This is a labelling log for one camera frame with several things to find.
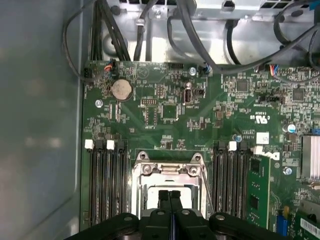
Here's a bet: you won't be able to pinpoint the silver square CPU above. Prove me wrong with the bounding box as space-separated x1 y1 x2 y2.
146 186 195 210

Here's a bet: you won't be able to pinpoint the green motherboard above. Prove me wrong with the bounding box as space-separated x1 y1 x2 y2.
79 59 320 240

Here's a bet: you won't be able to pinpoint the metal socket cover frame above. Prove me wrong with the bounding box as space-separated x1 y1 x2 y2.
133 161 205 217

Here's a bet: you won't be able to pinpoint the black open PC case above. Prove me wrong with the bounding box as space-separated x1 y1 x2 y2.
0 0 320 240

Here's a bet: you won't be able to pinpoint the thick black cable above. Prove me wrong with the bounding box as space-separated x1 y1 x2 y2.
166 0 215 71

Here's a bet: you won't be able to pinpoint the blue expansion slot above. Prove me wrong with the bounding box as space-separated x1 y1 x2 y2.
276 206 288 237

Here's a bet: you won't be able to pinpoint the black cable with white tie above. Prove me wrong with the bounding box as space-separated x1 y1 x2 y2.
133 0 161 62

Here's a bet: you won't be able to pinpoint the black internal USB port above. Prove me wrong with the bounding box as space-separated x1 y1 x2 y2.
183 87 194 105

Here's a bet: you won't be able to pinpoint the graphics card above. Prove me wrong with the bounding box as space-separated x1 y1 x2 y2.
294 197 320 240

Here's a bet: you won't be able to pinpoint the long black cable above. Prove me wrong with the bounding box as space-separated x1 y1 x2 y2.
226 19 320 67

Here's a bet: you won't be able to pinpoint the RAM slot black latches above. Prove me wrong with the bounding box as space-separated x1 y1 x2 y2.
216 140 227 216
96 139 107 226
237 141 250 221
116 139 130 218

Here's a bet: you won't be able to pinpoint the metal CPU socket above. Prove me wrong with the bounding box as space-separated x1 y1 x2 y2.
129 149 215 221

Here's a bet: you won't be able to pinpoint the silver coin battery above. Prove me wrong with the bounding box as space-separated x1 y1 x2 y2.
111 78 133 101

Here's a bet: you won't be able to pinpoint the thin wire locking lever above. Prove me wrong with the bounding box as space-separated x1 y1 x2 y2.
199 166 216 215

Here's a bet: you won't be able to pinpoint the silver finned heatsink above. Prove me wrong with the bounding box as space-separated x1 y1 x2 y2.
301 134 320 181

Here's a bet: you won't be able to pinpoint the green RAM stick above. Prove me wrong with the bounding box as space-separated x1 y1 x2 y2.
248 154 273 226

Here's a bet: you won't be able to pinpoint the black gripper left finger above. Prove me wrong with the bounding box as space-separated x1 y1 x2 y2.
72 190 173 240

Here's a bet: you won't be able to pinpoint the silver metal drive cage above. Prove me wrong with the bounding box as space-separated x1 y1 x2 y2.
149 0 316 21

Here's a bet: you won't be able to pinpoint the black power cable bundle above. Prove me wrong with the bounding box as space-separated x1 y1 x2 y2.
90 0 131 63

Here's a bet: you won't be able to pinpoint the thin black looped cable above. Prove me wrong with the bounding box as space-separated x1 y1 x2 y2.
62 0 101 81

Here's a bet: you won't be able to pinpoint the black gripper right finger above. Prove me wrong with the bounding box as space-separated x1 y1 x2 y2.
170 190 295 240

